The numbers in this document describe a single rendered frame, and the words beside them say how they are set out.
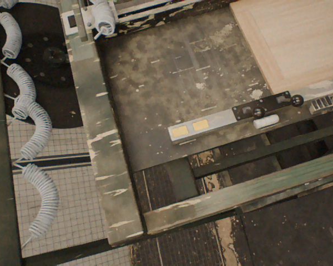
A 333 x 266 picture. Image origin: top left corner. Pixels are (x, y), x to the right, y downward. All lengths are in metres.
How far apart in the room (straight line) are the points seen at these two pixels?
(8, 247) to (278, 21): 1.27
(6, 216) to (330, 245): 2.24
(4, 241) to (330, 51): 1.33
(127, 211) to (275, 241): 2.27
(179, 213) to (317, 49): 0.77
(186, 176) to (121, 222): 0.27
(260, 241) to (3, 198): 2.40
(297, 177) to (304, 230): 1.83
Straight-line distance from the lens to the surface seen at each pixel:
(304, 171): 0.97
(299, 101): 0.92
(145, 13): 1.18
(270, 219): 2.95
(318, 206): 2.64
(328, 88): 1.12
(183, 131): 0.95
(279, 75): 1.12
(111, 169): 0.88
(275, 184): 0.93
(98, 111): 0.95
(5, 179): 1.28
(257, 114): 0.87
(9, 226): 1.23
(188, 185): 0.98
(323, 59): 1.21
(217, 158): 2.13
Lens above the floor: 2.22
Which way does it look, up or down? 34 degrees down
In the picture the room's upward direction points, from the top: 94 degrees counter-clockwise
